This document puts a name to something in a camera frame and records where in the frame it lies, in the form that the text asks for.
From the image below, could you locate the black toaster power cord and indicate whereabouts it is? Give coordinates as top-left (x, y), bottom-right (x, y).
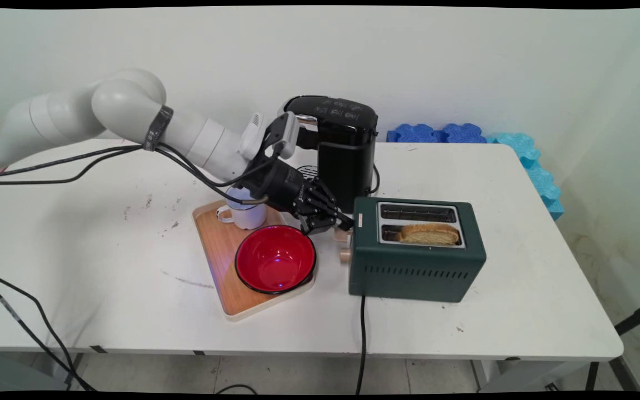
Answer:
top-left (355, 294), bottom-right (368, 394)

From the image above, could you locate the cyan foam mat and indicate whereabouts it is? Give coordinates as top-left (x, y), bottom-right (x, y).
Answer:
top-left (487, 132), bottom-right (565, 221)

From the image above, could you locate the green two-slot toaster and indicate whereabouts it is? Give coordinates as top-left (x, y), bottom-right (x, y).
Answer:
top-left (348, 197), bottom-right (487, 303)

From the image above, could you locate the blue foam mat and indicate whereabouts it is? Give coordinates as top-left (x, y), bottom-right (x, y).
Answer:
top-left (386, 123), bottom-right (497, 144)

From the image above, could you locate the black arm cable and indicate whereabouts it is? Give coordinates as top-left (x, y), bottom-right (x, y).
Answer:
top-left (0, 142), bottom-right (284, 188)
top-left (0, 146), bottom-right (271, 205)

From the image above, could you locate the dark tape strap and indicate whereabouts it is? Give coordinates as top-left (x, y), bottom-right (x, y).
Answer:
top-left (142, 105), bottom-right (175, 152)

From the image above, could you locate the grey table leg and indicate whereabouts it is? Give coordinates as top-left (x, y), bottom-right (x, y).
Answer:
top-left (63, 352), bottom-right (85, 389)

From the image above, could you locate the black coffee machine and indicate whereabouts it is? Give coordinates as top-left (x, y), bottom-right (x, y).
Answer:
top-left (284, 95), bottom-right (379, 214)

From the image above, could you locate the black floor cable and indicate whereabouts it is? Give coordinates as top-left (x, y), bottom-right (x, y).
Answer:
top-left (0, 271), bottom-right (76, 389)
top-left (0, 281), bottom-right (97, 392)

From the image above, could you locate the red enamel bowl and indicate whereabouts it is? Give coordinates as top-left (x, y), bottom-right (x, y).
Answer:
top-left (234, 224), bottom-right (317, 295)

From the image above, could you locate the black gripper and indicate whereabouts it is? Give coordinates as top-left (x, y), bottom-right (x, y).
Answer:
top-left (244, 158), bottom-right (356, 234)

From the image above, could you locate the toasted bread slice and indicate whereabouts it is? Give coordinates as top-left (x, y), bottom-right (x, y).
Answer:
top-left (396, 223), bottom-right (461, 246)

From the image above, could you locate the wooden serving tray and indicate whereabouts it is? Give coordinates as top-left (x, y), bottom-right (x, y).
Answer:
top-left (192, 199), bottom-right (316, 322)

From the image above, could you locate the white enamel mug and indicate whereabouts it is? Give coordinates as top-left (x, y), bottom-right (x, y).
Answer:
top-left (216, 186), bottom-right (268, 231)

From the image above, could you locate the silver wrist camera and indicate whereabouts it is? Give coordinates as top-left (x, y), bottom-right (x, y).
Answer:
top-left (264, 111), bottom-right (302, 157)

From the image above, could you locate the black tripod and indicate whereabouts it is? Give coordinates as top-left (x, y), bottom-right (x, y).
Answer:
top-left (584, 299), bottom-right (640, 392)

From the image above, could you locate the white table leg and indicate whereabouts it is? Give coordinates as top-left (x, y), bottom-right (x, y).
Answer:
top-left (469, 358), bottom-right (523, 392)

